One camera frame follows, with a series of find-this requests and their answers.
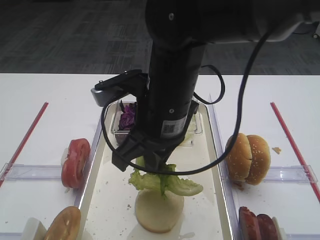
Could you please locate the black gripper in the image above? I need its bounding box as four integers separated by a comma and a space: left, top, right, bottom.
111, 129, 185, 175

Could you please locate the green lettuce leaf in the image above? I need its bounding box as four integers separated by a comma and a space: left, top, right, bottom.
128, 168, 203, 197

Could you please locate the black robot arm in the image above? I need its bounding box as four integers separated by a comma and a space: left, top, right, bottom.
112, 0, 320, 174

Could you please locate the green lettuce pile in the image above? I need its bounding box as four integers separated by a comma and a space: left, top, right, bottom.
180, 119, 198, 146

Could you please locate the tomato slice stack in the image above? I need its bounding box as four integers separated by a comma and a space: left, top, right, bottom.
61, 138, 91, 189

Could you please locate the white pusher block tomato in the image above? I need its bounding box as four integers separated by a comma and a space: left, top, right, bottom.
60, 147, 69, 166

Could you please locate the red meat patty left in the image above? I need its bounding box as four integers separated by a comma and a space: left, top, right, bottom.
238, 206, 262, 240

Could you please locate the red meat patty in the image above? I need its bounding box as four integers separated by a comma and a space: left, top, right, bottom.
238, 206, 262, 240
256, 214, 278, 240

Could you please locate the red meat patty right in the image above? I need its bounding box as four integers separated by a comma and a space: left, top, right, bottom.
256, 214, 278, 240

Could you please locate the white pusher block meat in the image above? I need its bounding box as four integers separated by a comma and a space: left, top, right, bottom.
271, 216, 287, 240

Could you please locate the purple cabbage pile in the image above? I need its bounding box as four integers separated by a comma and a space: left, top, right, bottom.
118, 100, 137, 131

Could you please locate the clear plastic salad container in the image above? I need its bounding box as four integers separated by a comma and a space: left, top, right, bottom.
110, 100, 202, 147

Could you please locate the clear long divider left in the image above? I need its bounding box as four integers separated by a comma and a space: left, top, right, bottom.
73, 102, 112, 209

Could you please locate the clear long divider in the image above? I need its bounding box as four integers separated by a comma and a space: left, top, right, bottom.
207, 104, 243, 240
73, 102, 112, 209

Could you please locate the bottom bun slice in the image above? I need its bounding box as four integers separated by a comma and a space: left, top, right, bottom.
134, 189, 185, 234

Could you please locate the metal tray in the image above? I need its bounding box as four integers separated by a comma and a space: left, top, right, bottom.
74, 101, 236, 240

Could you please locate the clear long divider right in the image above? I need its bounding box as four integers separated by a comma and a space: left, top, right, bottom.
207, 104, 243, 240

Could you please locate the sesame bun outer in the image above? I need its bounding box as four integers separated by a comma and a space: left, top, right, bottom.
226, 133, 253, 182

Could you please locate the sesame bun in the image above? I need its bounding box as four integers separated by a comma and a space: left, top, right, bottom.
245, 135, 271, 186
226, 133, 253, 182

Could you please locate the brown bun slice left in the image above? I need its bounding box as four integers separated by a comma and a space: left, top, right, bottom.
44, 206, 81, 240

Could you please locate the red strip left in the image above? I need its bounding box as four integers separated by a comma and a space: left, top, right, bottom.
0, 101, 49, 187

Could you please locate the red strip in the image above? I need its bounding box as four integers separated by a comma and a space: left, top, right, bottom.
0, 101, 49, 187
270, 102, 320, 201

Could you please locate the sesame bun inner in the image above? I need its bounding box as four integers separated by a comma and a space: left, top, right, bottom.
245, 135, 271, 186

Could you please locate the white pusher block lower left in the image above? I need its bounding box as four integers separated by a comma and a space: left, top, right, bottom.
20, 217, 47, 240

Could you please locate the orange crumb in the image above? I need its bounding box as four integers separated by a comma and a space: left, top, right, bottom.
272, 147, 282, 155

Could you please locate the red strip right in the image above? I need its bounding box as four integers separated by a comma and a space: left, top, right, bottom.
270, 102, 320, 201

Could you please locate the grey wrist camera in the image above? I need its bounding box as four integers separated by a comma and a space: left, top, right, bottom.
90, 69, 148, 107

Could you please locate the clear rail left upper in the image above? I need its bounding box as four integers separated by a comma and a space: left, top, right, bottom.
0, 163, 62, 181

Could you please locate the clear rail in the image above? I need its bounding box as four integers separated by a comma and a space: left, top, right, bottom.
262, 165, 318, 184
0, 163, 62, 181
285, 234, 320, 240

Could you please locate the clear rail right upper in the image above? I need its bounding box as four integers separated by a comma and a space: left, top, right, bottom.
262, 165, 318, 184

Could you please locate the clear rail right lower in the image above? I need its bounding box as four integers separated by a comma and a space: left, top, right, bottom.
285, 234, 320, 240

